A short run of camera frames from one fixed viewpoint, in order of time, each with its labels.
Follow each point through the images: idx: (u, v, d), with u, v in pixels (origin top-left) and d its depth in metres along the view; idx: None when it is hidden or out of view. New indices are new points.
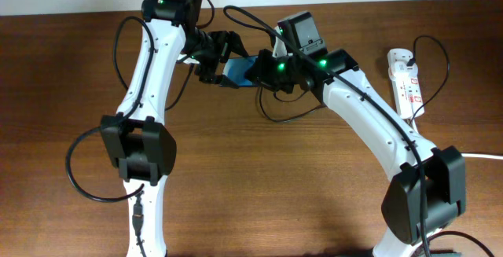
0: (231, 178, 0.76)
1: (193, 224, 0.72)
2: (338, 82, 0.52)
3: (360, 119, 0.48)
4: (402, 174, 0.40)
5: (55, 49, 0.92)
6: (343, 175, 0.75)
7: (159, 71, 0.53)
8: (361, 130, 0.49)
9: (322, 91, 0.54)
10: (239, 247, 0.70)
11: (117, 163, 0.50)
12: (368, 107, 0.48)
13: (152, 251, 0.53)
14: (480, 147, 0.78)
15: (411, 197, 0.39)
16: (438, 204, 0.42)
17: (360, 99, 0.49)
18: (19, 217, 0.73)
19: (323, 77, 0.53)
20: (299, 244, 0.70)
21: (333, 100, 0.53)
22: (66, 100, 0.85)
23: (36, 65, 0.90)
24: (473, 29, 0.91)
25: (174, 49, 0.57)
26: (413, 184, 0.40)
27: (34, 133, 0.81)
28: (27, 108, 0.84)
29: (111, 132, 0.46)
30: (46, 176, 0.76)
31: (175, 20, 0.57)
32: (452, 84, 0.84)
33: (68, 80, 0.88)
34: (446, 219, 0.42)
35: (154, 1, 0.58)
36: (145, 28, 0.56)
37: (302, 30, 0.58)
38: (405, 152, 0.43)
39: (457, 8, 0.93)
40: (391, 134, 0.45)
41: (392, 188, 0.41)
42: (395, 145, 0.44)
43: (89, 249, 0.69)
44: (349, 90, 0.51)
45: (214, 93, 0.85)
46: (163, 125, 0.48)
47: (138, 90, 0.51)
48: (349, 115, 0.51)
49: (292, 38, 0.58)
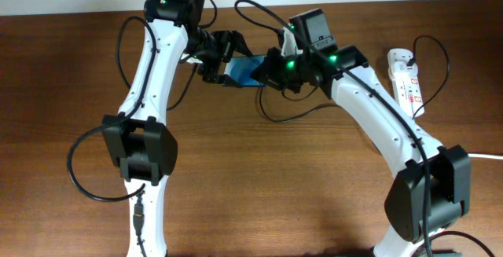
0: (232, 178, 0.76)
1: (193, 224, 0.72)
2: (347, 78, 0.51)
3: (367, 115, 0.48)
4: (407, 170, 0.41)
5: (55, 49, 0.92)
6: (343, 175, 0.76)
7: (161, 71, 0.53)
8: (368, 126, 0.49)
9: (331, 87, 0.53)
10: (239, 247, 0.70)
11: (119, 162, 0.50)
12: (376, 104, 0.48)
13: (153, 251, 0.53)
14: (479, 147, 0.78)
15: (413, 194, 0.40)
16: (442, 203, 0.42)
17: (368, 95, 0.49)
18: (19, 217, 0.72)
19: (334, 72, 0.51)
20: (299, 244, 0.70)
21: (340, 96, 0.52)
22: (66, 100, 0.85)
23: (36, 65, 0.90)
24: (473, 29, 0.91)
25: (176, 49, 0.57)
26: (416, 181, 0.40)
27: (34, 133, 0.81)
28: (27, 108, 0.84)
29: (112, 132, 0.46)
30: (47, 176, 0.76)
31: (178, 20, 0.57)
32: (452, 84, 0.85)
33: (68, 80, 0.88)
34: (449, 218, 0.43)
35: (156, 1, 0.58)
36: (147, 28, 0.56)
37: (313, 27, 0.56)
38: (411, 149, 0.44)
39: (457, 8, 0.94)
40: (398, 130, 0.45)
41: (397, 183, 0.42)
42: (402, 142, 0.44)
43: (89, 249, 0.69)
44: (358, 86, 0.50)
45: (214, 93, 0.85)
46: (165, 125, 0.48)
47: (141, 90, 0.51)
48: (356, 110, 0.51)
49: (303, 34, 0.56)
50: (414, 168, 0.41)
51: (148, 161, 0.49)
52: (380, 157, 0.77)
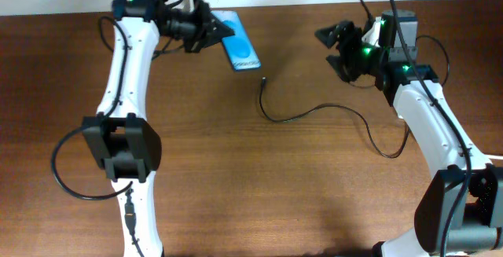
0: (231, 178, 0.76)
1: (193, 224, 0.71)
2: (414, 84, 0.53)
3: (422, 121, 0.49)
4: (447, 171, 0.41)
5: (56, 50, 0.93)
6: (343, 174, 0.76)
7: (136, 67, 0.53)
8: (418, 133, 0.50)
9: (395, 91, 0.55)
10: (239, 247, 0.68)
11: (102, 163, 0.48)
12: (434, 112, 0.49)
13: (148, 249, 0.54)
14: (483, 146, 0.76)
15: (446, 196, 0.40)
16: (475, 225, 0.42)
17: (430, 104, 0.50)
18: (18, 217, 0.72)
19: (404, 75, 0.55)
20: (299, 244, 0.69)
21: (402, 100, 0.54)
22: (67, 100, 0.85)
23: (38, 66, 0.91)
24: (467, 30, 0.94)
25: (148, 45, 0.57)
26: (453, 184, 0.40)
27: (34, 132, 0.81)
28: (27, 108, 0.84)
29: (94, 132, 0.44)
30: (48, 176, 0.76)
31: (146, 16, 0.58)
32: (450, 84, 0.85)
33: (70, 81, 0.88)
34: (479, 244, 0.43)
35: (123, 1, 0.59)
36: (115, 27, 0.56)
37: (404, 31, 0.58)
38: (458, 157, 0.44)
39: (448, 9, 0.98)
40: (450, 140, 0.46)
41: (434, 181, 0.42)
42: (449, 148, 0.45)
43: (89, 250, 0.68)
44: (420, 94, 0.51)
45: (214, 93, 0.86)
46: (145, 121, 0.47)
47: (116, 88, 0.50)
48: (411, 115, 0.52)
49: (391, 34, 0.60)
50: (454, 172, 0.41)
51: (134, 158, 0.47)
52: (380, 157, 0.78)
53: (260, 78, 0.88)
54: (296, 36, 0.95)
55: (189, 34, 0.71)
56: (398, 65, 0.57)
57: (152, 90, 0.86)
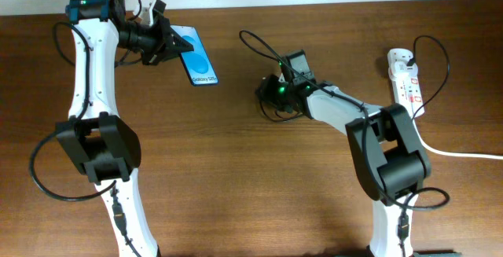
0: (231, 179, 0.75)
1: (194, 224, 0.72)
2: (317, 92, 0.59)
3: (328, 110, 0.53)
4: (351, 123, 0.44)
5: (37, 42, 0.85)
6: (343, 175, 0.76)
7: (100, 69, 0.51)
8: (332, 119, 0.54)
9: (307, 103, 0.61)
10: (239, 247, 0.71)
11: (83, 169, 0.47)
12: (335, 98, 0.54)
13: (143, 248, 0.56)
14: (477, 148, 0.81)
15: (357, 142, 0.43)
16: (402, 161, 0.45)
17: (330, 96, 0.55)
18: (18, 217, 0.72)
19: (308, 93, 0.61)
20: (298, 244, 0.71)
21: (315, 108, 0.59)
22: (56, 100, 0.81)
23: (21, 60, 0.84)
24: (473, 28, 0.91)
25: (109, 44, 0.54)
26: (357, 130, 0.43)
27: (25, 132, 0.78)
28: (15, 107, 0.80)
29: (68, 136, 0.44)
30: (45, 175, 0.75)
31: (103, 15, 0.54)
32: (451, 86, 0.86)
33: (57, 77, 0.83)
34: (414, 174, 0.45)
35: (76, 3, 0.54)
36: (74, 31, 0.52)
37: (298, 64, 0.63)
38: (358, 114, 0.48)
39: (459, 5, 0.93)
40: (350, 107, 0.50)
41: (348, 138, 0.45)
42: (350, 113, 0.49)
43: (91, 250, 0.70)
44: (322, 93, 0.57)
45: (211, 91, 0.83)
46: (119, 117, 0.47)
47: (85, 89, 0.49)
48: (324, 115, 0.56)
49: (288, 72, 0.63)
50: (355, 122, 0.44)
51: (114, 157, 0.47)
52: None
53: (260, 78, 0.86)
54: (299, 32, 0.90)
55: (148, 45, 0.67)
56: (302, 86, 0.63)
57: (147, 87, 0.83)
